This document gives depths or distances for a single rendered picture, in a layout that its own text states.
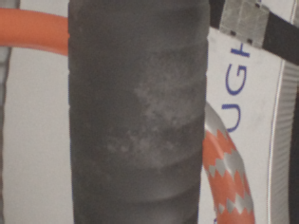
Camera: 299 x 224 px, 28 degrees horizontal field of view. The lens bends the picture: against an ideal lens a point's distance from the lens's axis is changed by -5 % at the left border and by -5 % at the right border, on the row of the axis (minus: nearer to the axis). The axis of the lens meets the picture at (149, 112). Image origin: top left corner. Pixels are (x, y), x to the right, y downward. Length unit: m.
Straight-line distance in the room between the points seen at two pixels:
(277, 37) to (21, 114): 0.24
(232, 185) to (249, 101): 0.29
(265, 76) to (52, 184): 0.21
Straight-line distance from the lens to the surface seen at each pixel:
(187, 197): 0.15
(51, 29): 0.20
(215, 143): 0.20
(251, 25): 0.46
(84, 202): 0.15
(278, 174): 0.55
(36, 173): 0.35
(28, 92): 0.33
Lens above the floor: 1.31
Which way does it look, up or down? 28 degrees down
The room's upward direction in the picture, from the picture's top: 135 degrees counter-clockwise
